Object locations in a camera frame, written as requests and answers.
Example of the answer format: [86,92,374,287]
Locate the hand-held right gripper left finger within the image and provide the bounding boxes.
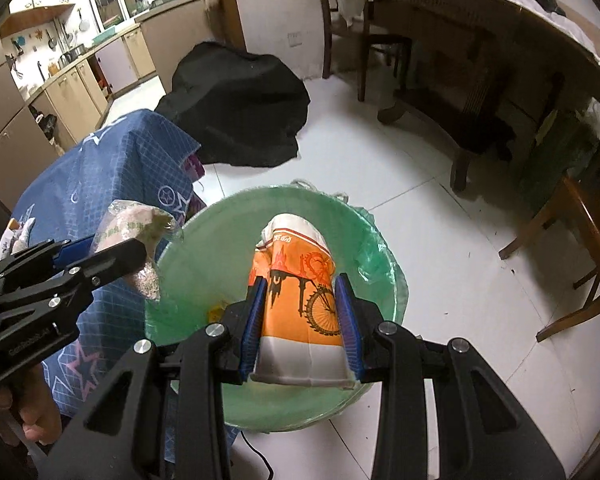
[35,277,271,480]

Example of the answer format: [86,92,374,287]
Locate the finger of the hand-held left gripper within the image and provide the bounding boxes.
[0,236,97,287]
[0,238,149,322]

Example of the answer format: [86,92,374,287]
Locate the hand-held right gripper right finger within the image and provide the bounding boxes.
[332,272,568,480]

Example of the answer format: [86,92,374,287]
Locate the orange printed paper cup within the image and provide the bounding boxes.
[250,212,356,391]

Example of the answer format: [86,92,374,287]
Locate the clear plastic food bag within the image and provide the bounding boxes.
[91,199,186,303]

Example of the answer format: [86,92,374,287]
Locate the green bag-lined bin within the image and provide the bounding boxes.
[144,180,411,433]

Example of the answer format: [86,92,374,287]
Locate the person's left hand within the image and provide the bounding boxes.
[0,365,64,449]

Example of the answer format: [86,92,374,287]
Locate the white crumpled wrapper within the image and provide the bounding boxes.
[0,217,37,256]

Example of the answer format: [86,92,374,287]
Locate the blue star-print cloth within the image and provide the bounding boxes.
[7,107,241,466]

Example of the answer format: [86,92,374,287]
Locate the purple cloth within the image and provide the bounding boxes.
[182,154,208,216]

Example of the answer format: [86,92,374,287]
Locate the tall beige kitchen cabinet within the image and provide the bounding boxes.
[0,25,67,211]

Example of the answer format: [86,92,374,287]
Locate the beige lower kitchen cabinets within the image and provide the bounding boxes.
[27,0,206,146]

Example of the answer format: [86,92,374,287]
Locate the white appliance door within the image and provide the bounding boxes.
[97,37,142,94]

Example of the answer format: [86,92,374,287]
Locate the black cloth cover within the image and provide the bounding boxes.
[155,41,311,168]

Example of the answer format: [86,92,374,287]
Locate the light brown wooden chair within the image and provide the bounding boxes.
[500,175,600,343]

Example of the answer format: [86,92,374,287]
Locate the green plastic sheet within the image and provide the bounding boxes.
[520,105,600,211]

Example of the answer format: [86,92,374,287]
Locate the dark wooden chair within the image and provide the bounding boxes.
[312,0,413,103]

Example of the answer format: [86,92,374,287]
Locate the dark wooden dining table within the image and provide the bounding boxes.
[327,0,600,191]

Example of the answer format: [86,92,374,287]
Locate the black power cable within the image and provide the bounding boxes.
[240,432,277,480]

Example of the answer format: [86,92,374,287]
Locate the wooden wall cabinet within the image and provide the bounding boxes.
[0,4,76,38]

